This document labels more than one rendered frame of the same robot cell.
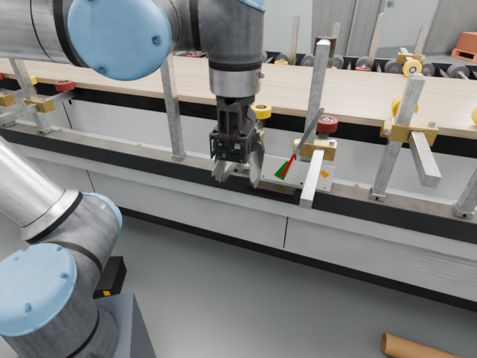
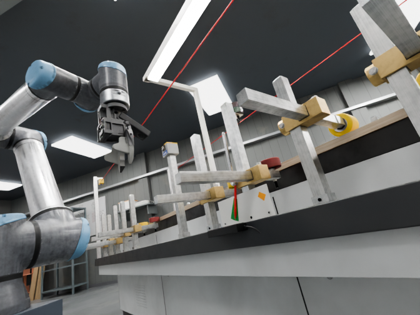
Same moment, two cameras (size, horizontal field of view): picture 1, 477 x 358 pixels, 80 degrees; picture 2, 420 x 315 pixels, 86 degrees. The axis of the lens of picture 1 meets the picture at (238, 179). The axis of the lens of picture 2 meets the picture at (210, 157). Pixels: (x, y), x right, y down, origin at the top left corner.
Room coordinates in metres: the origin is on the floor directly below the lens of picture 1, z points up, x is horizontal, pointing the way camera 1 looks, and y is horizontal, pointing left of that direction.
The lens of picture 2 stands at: (0.09, -0.55, 0.69)
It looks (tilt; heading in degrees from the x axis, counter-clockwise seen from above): 18 degrees up; 30
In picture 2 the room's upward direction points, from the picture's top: 13 degrees counter-clockwise
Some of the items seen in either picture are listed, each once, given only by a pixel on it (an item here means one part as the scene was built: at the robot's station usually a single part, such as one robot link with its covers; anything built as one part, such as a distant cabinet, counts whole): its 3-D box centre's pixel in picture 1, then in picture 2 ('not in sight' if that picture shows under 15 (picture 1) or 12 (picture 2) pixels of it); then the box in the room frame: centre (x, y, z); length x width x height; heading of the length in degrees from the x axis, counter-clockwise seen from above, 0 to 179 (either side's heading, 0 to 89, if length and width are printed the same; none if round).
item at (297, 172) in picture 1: (294, 172); (242, 207); (0.84, -0.20, 0.75); 0.26 x 0.01 x 0.10; 70
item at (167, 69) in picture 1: (172, 105); (177, 194); (1.02, 0.25, 0.92); 0.05 x 0.04 x 0.45; 70
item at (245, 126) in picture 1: (234, 126); (114, 124); (0.50, 0.01, 1.08); 0.09 x 0.08 x 0.12; 164
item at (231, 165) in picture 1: (244, 144); (204, 195); (0.88, -0.02, 0.84); 0.43 x 0.03 x 0.04; 160
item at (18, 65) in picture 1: (31, 96); (134, 224); (1.27, 0.94, 0.88); 0.03 x 0.03 x 0.48; 70
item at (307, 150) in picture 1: (314, 148); (250, 177); (0.84, -0.26, 0.84); 0.13 x 0.06 x 0.05; 70
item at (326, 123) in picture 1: (324, 133); (272, 173); (0.94, -0.31, 0.85); 0.08 x 0.08 x 0.11
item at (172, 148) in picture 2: not in sight; (170, 150); (1.02, 0.25, 1.18); 0.07 x 0.07 x 0.08; 70
